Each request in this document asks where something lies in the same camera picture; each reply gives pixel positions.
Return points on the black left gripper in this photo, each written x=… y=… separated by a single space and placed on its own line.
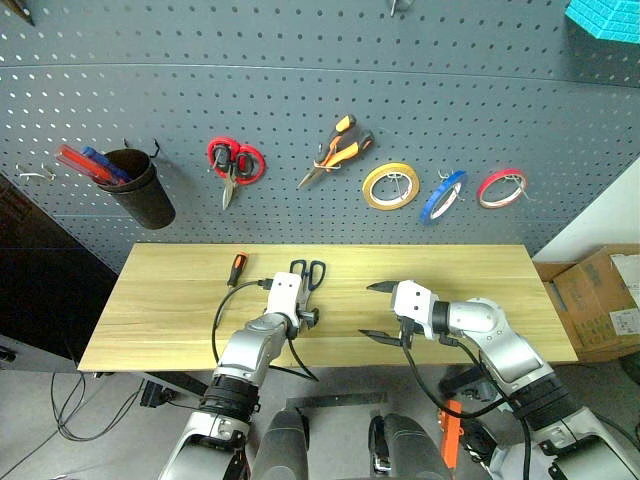
x=309 y=319

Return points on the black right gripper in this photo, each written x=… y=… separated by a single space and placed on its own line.
x=407 y=332

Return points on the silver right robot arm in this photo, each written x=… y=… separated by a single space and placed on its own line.
x=510 y=350

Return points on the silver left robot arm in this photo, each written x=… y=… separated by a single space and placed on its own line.
x=250 y=350

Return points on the yellow tape roll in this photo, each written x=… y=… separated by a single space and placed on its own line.
x=371 y=195

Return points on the blue tape roll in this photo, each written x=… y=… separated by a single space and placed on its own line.
x=432 y=200

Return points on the red tape roll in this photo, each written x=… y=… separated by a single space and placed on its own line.
x=487 y=184

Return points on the black pegboard hook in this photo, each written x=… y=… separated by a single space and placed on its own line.
x=156 y=149

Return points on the dark grey metal pegboard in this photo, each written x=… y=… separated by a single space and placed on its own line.
x=320 y=90

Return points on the orange black screwdriver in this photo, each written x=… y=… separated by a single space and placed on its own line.
x=239 y=263

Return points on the dark rounded shape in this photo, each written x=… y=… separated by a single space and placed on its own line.
x=280 y=450
x=410 y=450

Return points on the orange plastic part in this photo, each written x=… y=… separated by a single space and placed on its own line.
x=451 y=435

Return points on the orange black pliers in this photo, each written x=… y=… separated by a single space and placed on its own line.
x=340 y=150

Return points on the black power adapter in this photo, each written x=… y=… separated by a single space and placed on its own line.
x=155 y=395

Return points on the dark round cup holder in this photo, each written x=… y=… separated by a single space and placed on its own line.
x=145 y=200

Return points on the brown cardboard box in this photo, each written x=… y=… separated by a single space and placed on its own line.
x=595 y=305

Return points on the dark cabinet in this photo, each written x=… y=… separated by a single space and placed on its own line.
x=45 y=280

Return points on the red and blue pens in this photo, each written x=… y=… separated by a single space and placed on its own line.
x=82 y=161

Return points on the teal ribbed object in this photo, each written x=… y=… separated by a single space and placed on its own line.
x=607 y=17

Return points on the dark pointed tool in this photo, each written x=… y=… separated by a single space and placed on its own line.
x=20 y=10

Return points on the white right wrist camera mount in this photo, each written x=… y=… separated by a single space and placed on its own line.
x=412 y=302

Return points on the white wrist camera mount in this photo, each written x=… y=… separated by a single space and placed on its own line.
x=412 y=302
x=284 y=300

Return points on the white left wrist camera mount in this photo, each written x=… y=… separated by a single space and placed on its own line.
x=284 y=300

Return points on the black metal table frame bar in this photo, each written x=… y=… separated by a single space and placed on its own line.
x=340 y=400

